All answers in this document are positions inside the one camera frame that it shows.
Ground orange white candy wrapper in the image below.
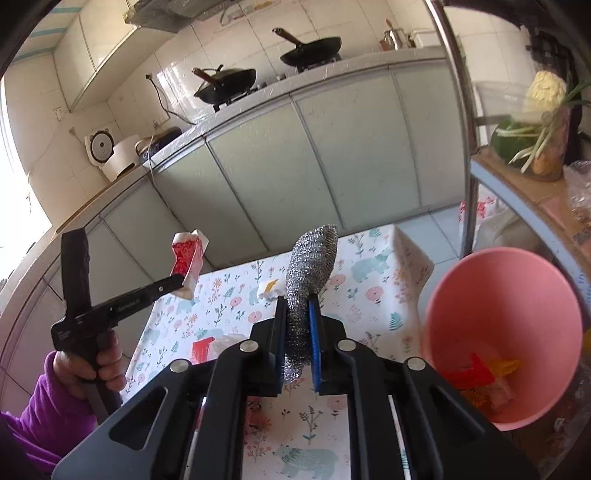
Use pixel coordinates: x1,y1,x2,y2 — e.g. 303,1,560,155
257,278,284,302

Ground white rice cooker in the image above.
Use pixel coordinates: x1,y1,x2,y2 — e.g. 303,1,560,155
84,129,142,184

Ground black blender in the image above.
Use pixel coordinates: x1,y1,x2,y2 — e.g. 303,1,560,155
526,27,579,80

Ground black induction cooker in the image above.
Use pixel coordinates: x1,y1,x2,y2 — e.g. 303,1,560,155
136,127,183,160

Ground white plastic bag ball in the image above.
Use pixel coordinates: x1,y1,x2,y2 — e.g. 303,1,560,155
215,333,243,354

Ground white plastic container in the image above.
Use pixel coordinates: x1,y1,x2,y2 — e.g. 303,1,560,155
409,28,440,49

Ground person's left forearm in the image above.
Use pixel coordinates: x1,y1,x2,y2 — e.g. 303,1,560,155
0,353,99,477

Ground floral tablecloth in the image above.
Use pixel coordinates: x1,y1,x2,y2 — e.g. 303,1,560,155
122,224,435,480

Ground metal storage rack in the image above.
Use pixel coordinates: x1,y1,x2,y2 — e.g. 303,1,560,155
425,0,591,480

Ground pink plastic bin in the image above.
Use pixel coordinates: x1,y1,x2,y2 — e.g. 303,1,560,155
419,247,584,433

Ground range hood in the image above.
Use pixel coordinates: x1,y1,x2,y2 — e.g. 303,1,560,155
126,0,200,34

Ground white power cable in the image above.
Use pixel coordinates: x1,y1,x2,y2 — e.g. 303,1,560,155
147,134,161,197

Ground cardboard shelf sheet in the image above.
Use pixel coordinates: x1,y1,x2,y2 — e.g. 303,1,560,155
475,148,591,264

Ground clear vegetable container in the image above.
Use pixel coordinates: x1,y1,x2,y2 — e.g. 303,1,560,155
475,80,572,182

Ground clear plastic bag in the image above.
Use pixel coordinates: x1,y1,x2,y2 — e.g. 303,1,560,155
566,159,591,220

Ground silver scouring cloth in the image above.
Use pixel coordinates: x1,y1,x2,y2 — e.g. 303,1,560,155
283,224,339,384

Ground kitchen counter cabinets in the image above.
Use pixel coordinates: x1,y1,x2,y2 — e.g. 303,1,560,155
0,46,468,418

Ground gas stove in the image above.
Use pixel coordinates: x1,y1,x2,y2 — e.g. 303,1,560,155
216,53,343,112

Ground person's left hand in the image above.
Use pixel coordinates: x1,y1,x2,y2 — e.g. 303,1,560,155
53,332,128,400

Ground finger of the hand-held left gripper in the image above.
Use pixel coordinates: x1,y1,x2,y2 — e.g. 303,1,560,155
111,273,186,322

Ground steel kettle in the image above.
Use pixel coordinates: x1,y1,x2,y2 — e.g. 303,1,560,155
382,19,408,51

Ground paper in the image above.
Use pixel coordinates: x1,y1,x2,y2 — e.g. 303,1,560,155
462,377,516,411

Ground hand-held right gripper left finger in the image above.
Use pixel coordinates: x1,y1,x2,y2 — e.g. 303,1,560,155
51,295,289,480

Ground wall cabinet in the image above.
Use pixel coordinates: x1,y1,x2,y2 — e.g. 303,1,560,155
52,0,140,112

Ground cauliflower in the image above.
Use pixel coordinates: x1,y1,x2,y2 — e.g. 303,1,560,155
526,70,568,114

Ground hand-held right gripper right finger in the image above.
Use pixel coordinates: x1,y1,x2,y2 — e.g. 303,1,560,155
308,295,539,480

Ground black wok with lid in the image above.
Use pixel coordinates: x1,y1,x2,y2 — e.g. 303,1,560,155
191,67,257,112

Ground black wall cable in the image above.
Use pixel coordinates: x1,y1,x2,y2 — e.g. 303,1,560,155
145,73,193,126

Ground pink white carton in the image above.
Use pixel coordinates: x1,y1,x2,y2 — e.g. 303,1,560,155
172,229,211,299

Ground red white plastic bag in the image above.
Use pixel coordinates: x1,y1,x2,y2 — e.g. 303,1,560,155
459,188,509,251

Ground red snack bag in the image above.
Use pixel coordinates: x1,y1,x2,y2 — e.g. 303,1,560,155
445,353,495,394

